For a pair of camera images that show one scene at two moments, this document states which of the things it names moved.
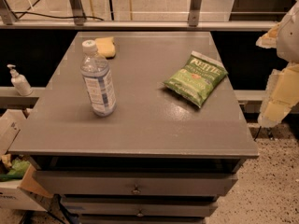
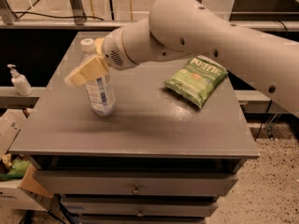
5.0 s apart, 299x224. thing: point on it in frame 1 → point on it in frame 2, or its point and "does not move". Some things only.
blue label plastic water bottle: [95, 73] does not move
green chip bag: [197, 79] does not move
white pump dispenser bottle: [20, 82] does not move
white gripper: [290, 37] → [112, 50]
